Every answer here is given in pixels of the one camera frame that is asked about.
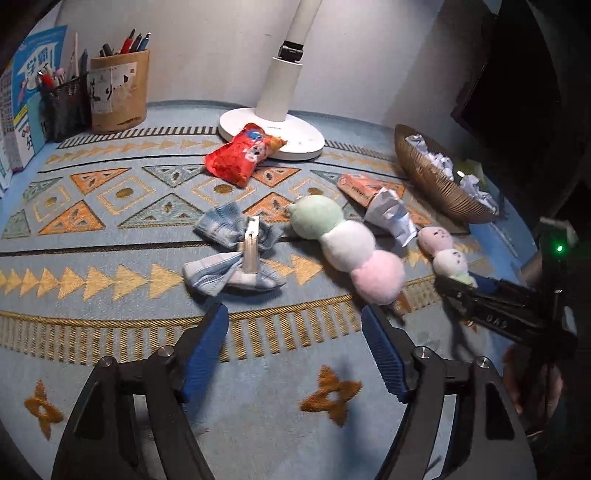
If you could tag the orange packet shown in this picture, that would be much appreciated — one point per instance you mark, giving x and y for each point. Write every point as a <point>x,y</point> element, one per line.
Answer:
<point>358,189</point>

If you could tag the red snack packet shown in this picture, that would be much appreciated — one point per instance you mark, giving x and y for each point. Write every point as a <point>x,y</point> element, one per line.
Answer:
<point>240,154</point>

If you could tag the green tissue pack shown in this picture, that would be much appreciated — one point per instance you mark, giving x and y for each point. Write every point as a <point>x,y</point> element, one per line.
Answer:
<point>471,167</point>

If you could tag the bamboo pen holder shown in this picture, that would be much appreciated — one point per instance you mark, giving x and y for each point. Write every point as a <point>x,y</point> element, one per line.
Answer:
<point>120,101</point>

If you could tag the blue printed booklet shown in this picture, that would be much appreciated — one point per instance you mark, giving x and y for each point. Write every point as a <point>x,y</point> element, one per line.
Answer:
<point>37,60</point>

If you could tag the crumpled white paper ball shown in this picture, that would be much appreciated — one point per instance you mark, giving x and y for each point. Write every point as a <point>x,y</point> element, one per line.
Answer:
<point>392,217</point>
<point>475,191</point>
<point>438,161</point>

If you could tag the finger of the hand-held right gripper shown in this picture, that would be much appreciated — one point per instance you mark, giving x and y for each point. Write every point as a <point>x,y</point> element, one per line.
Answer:
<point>508,295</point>
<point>498,318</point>

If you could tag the wooden pencil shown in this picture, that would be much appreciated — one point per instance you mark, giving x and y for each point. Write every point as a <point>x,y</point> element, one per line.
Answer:
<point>75,55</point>

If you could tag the red pen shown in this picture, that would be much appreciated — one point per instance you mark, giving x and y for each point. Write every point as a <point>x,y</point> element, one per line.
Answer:
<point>128,42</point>

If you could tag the blue patterned table mat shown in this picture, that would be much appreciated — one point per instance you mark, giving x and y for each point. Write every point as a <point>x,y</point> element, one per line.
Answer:
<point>138,323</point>

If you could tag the brown ribbed glass plate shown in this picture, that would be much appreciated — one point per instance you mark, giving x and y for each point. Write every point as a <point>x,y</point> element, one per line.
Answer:
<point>429,180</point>

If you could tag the blue plaid bow hair clip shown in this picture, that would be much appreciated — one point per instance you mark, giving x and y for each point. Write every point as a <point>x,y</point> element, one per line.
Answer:
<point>217,272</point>

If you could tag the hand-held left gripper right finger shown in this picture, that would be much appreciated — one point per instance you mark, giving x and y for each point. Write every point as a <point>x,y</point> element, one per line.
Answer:
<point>385,355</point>

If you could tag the person's right hand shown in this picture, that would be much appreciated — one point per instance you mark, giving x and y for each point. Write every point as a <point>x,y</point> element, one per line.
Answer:
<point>511,378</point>

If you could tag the white desk lamp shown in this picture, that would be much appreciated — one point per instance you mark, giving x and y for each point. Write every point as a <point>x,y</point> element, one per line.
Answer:
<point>277,92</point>

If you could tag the large three-ball dango plush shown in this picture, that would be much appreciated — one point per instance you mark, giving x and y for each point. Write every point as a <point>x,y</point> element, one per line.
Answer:
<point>346,244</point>

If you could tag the black monitor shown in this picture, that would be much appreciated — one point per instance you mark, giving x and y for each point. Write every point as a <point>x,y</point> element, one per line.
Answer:
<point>480,101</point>

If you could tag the small three-ball dango plush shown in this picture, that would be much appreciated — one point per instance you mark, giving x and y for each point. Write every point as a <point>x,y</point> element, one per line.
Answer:
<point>436,240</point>

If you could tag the black mesh pen holder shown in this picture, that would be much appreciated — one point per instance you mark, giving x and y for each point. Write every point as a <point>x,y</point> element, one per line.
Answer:
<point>64,110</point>

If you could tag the blue pen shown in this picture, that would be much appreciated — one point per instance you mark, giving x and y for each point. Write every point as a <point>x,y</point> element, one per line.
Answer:
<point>145,41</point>

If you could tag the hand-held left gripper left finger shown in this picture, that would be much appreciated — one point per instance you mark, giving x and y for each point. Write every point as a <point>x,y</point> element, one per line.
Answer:
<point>203,350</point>

